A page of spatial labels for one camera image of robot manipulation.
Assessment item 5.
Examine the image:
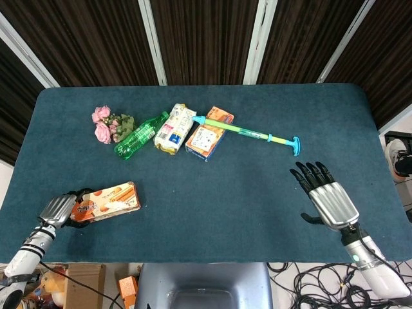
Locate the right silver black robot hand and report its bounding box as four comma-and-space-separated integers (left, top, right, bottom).
289, 161, 361, 232

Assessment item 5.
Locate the black cable bundle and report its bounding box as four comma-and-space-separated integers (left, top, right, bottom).
265, 261, 412, 309

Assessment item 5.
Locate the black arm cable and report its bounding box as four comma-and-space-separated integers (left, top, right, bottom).
38, 261, 125, 309

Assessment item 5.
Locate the dark teal table cloth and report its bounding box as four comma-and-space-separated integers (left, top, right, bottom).
0, 83, 412, 264

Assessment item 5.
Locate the orange wooden block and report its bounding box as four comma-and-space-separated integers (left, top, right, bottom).
117, 275, 139, 309

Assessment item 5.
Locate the pink artificial flower bouquet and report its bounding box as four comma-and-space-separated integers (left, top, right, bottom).
91, 106, 135, 145

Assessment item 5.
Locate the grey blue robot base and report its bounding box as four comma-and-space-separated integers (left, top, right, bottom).
134, 263, 274, 309

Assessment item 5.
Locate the green blue toy water syringe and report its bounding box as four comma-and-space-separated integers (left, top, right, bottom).
191, 115, 301, 157

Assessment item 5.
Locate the white snack bag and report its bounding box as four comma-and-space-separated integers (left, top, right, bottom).
153, 103, 198, 156

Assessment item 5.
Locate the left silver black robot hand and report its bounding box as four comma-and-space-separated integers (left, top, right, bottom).
38, 187, 94, 229

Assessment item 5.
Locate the white orange sneaker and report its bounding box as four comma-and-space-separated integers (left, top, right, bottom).
384, 138, 412, 183

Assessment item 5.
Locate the orange blue cube puzzle box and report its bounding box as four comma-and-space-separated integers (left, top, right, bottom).
185, 106, 235, 163

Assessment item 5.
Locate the orange wafer biscuit box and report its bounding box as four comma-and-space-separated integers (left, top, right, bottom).
70, 181, 142, 223

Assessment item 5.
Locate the green plastic bottle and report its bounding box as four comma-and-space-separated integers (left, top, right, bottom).
114, 111, 170, 160

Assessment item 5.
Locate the orange plush toy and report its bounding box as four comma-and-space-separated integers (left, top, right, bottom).
41, 265, 67, 306

